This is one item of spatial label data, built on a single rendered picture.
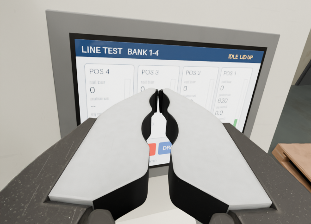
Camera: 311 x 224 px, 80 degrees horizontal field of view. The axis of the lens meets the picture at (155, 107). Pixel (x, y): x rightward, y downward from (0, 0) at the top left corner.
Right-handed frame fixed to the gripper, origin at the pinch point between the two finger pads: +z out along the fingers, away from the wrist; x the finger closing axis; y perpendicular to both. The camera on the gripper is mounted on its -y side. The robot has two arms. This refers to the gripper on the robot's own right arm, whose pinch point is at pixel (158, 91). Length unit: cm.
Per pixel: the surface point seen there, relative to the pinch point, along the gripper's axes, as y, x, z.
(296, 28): 0.5, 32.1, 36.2
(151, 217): 46.4, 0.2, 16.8
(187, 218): 47, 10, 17
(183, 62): 6.2, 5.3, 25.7
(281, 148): 141, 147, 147
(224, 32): 1.0, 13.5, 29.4
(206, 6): -3.5, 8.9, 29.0
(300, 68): 122, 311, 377
